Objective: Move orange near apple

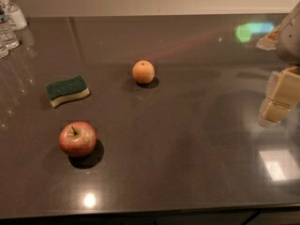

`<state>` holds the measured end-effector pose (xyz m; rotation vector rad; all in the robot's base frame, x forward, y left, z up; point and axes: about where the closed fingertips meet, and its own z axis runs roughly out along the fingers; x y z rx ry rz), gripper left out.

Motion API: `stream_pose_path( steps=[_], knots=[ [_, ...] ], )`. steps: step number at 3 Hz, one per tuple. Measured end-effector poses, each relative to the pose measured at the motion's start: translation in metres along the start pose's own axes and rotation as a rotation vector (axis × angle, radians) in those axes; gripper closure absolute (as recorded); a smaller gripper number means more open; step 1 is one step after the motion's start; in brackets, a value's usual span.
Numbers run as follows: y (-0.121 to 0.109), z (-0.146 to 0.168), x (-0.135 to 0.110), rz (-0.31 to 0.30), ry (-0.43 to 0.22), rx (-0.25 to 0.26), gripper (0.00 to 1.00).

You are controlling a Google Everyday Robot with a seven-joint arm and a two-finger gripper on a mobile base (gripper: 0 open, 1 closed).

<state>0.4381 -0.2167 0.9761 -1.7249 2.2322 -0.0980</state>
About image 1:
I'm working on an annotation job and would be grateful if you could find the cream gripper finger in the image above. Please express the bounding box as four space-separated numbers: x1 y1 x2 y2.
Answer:
258 67 300 128

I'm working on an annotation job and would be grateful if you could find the orange fruit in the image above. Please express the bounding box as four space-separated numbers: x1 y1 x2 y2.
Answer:
132 60 155 84

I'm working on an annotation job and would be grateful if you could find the red apple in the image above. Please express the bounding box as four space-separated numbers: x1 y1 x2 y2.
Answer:
59 122 98 158

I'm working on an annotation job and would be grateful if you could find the green and yellow sponge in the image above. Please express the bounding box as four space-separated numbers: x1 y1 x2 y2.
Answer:
46 75 90 108

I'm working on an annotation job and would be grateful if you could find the white pump sanitizer bottle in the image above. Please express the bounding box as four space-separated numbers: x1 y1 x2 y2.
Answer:
0 0 27 31

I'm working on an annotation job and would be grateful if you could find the clear plastic water bottle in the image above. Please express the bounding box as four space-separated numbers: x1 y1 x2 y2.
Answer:
0 7 20 50

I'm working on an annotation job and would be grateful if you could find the clear bottle at left edge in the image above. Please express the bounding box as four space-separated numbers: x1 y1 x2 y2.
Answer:
0 38 8 58

